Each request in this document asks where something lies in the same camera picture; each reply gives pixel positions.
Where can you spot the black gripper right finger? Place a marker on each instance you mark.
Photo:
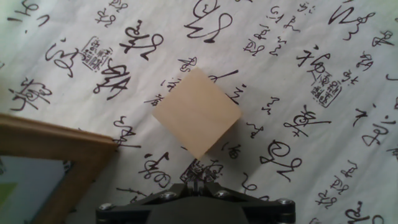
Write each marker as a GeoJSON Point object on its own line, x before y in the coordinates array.
{"type": "Point", "coordinates": [258, 207]}

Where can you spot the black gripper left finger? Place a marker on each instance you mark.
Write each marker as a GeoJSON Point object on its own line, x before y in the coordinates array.
{"type": "Point", "coordinates": [149, 202]}

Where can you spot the light wooden cube block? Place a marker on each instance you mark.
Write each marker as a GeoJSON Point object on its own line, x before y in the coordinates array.
{"type": "Point", "coordinates": [197, 113]}

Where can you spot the beige calligraphy print cloth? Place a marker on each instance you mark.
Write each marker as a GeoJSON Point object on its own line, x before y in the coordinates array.
{"type": "Point", "coordinates": [295, 62]}

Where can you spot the wooden picture frame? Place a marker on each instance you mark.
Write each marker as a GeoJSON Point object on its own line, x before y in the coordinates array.
{"type": "Point", "coordinates": [77, 149]}

